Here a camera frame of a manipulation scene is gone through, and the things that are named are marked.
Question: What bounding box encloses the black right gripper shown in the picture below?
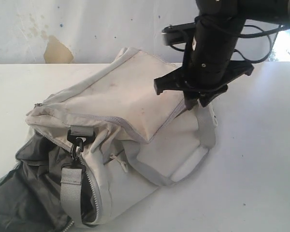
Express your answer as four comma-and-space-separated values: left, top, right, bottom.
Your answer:
154, 15, 253, 107

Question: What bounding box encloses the white canvas backpack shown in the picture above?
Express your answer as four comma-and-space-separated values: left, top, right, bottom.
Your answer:
0, 48, 218, 232

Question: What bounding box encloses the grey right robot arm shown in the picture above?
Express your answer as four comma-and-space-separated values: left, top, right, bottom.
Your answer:
154, 0, 290, 109

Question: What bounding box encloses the white backdrop curtain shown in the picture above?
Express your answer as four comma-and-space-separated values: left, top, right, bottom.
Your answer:
0, 0, 287, 65

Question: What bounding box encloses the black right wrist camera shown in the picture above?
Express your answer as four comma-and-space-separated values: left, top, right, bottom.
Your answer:
161, 22, 195, 46

